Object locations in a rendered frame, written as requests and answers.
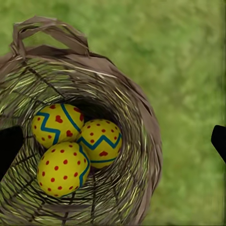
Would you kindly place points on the easter egg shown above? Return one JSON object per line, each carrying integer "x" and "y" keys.
{"x": 102, "y": 140}
{"x": 63, "y": 169}
{"x": 57, "y": 123}

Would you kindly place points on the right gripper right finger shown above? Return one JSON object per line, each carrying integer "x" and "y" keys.
{"x": 218, "y": 139}

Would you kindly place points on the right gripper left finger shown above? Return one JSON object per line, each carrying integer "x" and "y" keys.
{"x": 11, "y": 141}

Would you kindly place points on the wicker basket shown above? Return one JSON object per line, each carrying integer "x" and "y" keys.
{"x": 95, "y": 79}

